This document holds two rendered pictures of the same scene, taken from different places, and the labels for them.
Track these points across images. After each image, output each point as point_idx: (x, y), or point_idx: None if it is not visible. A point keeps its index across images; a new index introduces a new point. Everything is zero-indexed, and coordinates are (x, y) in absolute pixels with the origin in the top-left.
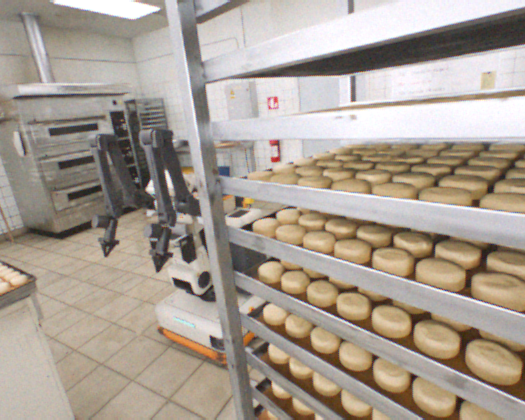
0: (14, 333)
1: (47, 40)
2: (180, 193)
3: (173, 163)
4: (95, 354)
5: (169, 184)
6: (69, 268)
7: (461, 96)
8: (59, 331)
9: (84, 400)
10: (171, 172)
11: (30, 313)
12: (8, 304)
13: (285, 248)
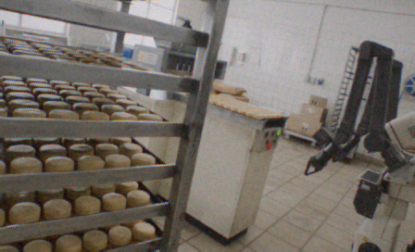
0: (239, 142)
1: None
2: (370, 121)
3: (378, 85)
4: (310, 245)
5: (393, 119)
6: (411, 217)
7: None
8: (331, 224)
9: (266, 245)
10: (373, 94)
11: (250, 139)
12: (247, 125)
13: None
